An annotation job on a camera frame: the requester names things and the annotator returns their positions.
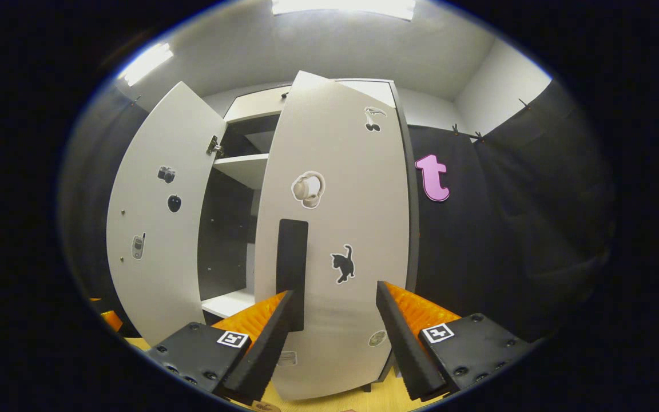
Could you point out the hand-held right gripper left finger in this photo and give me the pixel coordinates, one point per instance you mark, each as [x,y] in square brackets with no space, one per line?
[266,349]

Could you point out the metal door hinge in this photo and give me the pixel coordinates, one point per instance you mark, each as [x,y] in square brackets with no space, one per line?
[214,146]

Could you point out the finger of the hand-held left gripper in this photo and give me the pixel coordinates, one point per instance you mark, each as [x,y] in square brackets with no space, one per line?
[112,320]

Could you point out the white cabinet shelf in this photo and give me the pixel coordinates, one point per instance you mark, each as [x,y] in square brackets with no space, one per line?
[246,167]
[229,302]

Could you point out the black backdrop cloth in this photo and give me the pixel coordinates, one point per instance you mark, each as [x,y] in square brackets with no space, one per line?
[524,240]
[89,200]

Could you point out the narrow ceiling light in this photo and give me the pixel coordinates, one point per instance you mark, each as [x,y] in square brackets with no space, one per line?
[146,62]

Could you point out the white cabinet drawer front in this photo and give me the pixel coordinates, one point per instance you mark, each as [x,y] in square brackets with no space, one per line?
[252,106]

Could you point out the white grey cabinet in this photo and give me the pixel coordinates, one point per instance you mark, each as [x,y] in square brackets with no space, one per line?
[226,229]

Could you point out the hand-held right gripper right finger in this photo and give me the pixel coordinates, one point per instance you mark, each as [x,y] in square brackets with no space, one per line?
[407,349]

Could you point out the white cabinet door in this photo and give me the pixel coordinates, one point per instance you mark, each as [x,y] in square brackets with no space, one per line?
[341,149]
[158,274]

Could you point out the long ceiling light panel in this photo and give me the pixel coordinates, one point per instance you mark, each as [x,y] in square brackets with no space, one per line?
[344,7]

